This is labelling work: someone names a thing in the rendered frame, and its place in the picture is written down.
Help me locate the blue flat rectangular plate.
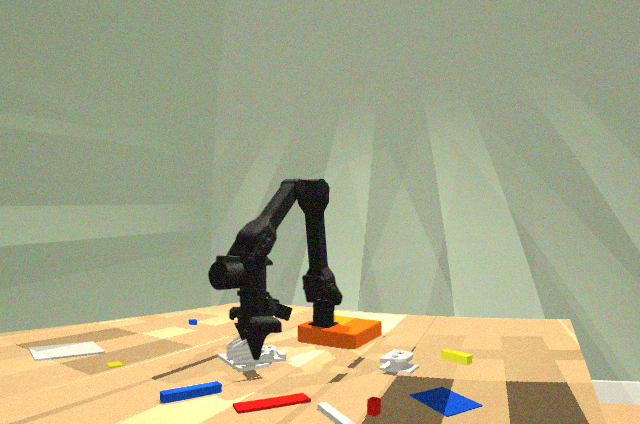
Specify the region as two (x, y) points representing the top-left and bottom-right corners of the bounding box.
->
(410, 387), (483, 417)

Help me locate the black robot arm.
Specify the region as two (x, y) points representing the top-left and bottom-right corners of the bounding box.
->
(209, 178), (342, 328)

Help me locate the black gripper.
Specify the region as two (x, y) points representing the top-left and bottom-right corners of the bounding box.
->
(229, 287), (282, 360)

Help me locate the yellow rectangular block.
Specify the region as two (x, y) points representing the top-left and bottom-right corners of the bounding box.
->
(441, 349), (473, 365)

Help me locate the red flat bar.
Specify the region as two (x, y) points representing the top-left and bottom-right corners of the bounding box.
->
(233, 393), (311, 414)

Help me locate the blue rectangular bar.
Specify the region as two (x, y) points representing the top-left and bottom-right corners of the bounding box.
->
(159, 381), (222, 404)

